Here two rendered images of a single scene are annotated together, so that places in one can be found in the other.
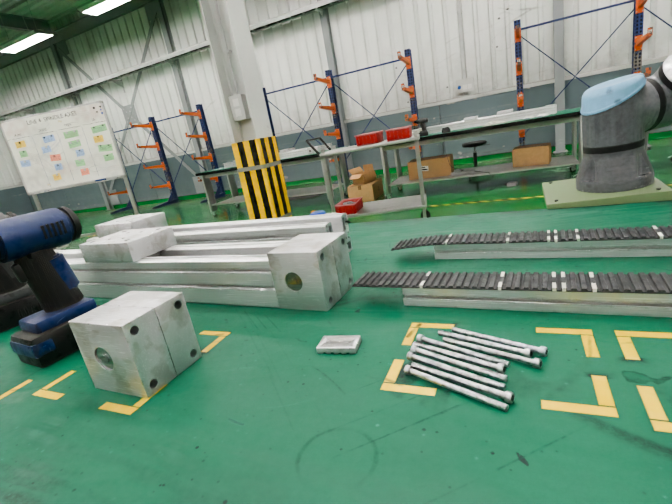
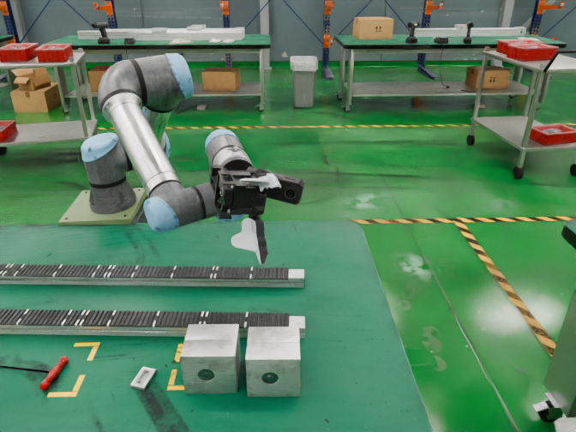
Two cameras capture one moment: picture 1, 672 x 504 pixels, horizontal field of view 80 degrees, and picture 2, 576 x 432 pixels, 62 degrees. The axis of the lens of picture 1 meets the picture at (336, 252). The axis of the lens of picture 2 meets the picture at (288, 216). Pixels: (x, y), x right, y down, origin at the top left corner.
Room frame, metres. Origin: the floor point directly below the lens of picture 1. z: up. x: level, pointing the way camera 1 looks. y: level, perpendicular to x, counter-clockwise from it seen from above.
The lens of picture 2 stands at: (-0.65, -0.49, 1.50)
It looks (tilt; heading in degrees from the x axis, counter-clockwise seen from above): 27 degrees down; 332
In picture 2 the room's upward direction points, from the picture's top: straight up
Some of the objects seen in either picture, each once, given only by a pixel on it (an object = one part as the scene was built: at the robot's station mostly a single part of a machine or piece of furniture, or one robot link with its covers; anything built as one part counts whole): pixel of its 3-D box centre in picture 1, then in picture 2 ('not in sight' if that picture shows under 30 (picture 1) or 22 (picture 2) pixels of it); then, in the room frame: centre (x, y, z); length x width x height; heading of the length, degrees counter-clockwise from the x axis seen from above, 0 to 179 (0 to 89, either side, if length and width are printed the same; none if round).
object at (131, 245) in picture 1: (130, 250); not in sight; (0.84, 0.43, 0.87); 0.16 x 0.11 x 0.07; 60
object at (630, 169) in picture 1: (612, 163); (110, 190); (0.91, -0.67, 0.85); 0.15 x 0.15 x 0.10
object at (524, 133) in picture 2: not in sight; (533, 104); (1.88, -4.21, 0.50); 1.03 x 0.55 x 1.01; 158
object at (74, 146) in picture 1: (78, 184); not in sight; (5.77, 3.36, 0.97); 1.51 x 0.50 x 1.95; 83
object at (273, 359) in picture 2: not in sight; (273, 357); (-0.02, -0.81, 0.83); 0.11 x 0.10 x 0.10; 152
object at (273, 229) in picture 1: (201, 243); not in sight; (1.00, 0.34, 0.82); 0.80 x 0.10 x 0.09; 60
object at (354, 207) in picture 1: (372, 181); (26, 104); (3.91, -0.48, 0.50); 1.03 x 0.55 x 1.01; 75
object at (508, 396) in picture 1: (457, 379); not in sight; (0.33, -0.09, 0.78); 0.11 x 0.01 x 0.01; 42
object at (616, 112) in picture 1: (615, 110); (105, 157); (0.91, -0.67, 0.97); 0.13 x 0.12 x 0.14; 94
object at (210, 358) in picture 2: not in sight; (213, 353); (0.05, -0.71, 0.83); 0.11 x 0.10 x 0.10; 152
